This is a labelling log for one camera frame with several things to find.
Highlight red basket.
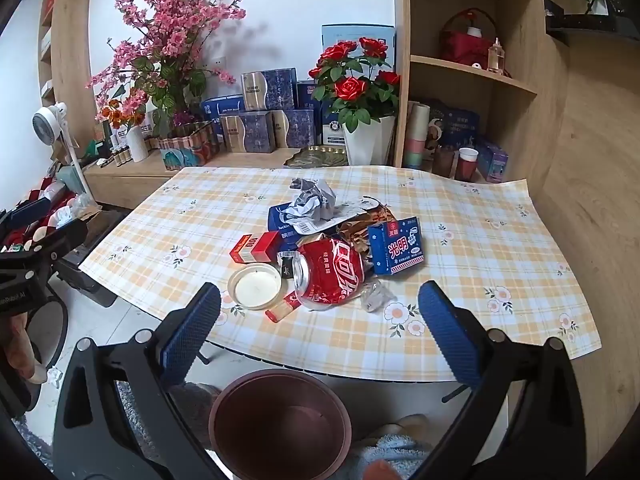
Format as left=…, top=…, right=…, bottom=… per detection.
left=439, top=7, right=499, bottom=67

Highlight clear plastic wrapper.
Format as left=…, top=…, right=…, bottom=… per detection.
left=359, top=280, right=392, bottom=312

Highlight blue white emblem box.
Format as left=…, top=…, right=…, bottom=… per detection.
left=319, top=110, right=347, bottom=147

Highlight blue flat box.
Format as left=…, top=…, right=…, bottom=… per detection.
left=200, top=95, right=246, bottom=122

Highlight folding table with plaid cloth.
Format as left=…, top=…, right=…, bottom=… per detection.
left=79, top=164, right=603, bottom=383

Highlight red cigarette box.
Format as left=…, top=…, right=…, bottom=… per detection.
left=229, top=232, right=281, bottom=264

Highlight black crate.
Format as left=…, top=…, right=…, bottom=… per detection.
left=52, top=240, right=121, bottom=309

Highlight blue white milk carton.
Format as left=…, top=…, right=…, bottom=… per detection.
left=367, top=216, right=427, bottom=277

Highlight blue purple box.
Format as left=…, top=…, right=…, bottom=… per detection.
left=474, top=136, right=511, bottom=184

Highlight red white checkered cloth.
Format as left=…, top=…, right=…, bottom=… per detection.
left=0, top=175, right=101, bottom=256

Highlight clear perfume bottle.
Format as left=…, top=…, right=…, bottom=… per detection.
left=487, top=36, right=506, bottom=76

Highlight white desk fan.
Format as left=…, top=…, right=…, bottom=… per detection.
left=31, top=101, right=96, bottom=201

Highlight person's left hand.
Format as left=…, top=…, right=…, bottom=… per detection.
left=0, top=316, right=49, bottom=386

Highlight red paper cup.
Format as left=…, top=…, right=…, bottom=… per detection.
left=456, top=147, right=479, bottom=182

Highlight dark blue upright box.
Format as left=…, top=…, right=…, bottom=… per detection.
left=296, top=80, right=323, bottom=111

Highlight pink blossom arrangement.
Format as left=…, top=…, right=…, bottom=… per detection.
left=86, top=0, right=247, bottom=138

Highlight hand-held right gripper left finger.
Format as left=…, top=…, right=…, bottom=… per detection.
left=52, top=282, right=236, bottom=480

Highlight patterned teal planter box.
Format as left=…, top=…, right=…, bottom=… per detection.
left=156, top=120, right=222, bottom=172

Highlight brown glass cup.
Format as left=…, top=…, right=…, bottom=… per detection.
left=431, top=145, right=459, bottom=179

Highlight person's right leg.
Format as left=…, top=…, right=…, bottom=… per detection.
left=347, top=412, right=443, bottom=480

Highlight dark blue moon box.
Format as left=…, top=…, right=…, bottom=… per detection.
left=429, top=100, right=482, bottom=153

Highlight wooden shelf unit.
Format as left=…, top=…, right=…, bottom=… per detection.
left=392, top=0, right=556, bottom=183

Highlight blue gold patterned gift box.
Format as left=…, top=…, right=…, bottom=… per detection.
left=241, top=67, right=299, bottom=112
left=219, top=110, right=277, bottom=154
left=271, top=108, right=317, bottom=149

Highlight person's leg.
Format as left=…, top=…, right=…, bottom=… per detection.
left=167, top=381, right=224, bottom=443
left=347, top=412, right=443, bottom=480

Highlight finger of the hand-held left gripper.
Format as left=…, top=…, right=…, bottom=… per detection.
left=0, top=217, right=103, bottom=283
left=0, top=198, right=52, bottom=241

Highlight black small carton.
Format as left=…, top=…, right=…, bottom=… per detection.
left=276, top=251, right=302, bottom=279

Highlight tall wooden shelf column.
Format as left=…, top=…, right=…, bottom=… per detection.
left=37, top=0, right=96, bottom=128

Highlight brown round plastic bin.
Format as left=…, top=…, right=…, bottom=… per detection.
left=208, top=370, right=353, bottom=480

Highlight black wall shelf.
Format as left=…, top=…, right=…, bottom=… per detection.
left=544, top=0, right=640, bottom=48

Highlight crushed red soda can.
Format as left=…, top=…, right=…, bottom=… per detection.
left=291, top=239, right=370, bottom=312

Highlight round translucent plastic lid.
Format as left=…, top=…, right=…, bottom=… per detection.
left=227, top=262, right=284, bottom=311

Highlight person's left leg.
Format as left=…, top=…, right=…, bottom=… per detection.
left=167, top=381, right=224, bottom=443

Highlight dark blue tissue box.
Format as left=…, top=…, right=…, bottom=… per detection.
left=266, top=202, right=331, bottom=251

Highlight wooden sideboard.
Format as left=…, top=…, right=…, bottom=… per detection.
left=82, top=145, right=396, bottom=211

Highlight white vase orange flowers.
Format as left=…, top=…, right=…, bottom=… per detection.
left=97, top=97, right=150, bottom=163

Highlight red striped small packet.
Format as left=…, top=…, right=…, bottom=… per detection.
left=264, top=294, right=302, bottom=324

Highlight grey white paper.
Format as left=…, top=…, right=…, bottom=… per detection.
left=289, top=177, right=341, bottom=224

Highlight red rose plant white pot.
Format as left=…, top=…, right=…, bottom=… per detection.
left=307, top=36, right=402, bottom=167

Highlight gold tray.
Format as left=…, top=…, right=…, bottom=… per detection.
left=284, top=144, right=349, bottom=169

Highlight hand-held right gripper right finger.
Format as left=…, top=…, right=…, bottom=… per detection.
left=415, top=280, right=587, bottom=480

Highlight stack of pastel cups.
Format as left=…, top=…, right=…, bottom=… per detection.
left=403, top=101, right=432, bottom=171

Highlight row of small bottles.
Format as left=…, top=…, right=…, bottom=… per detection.
left=106, top=144, right=132, bottom=168

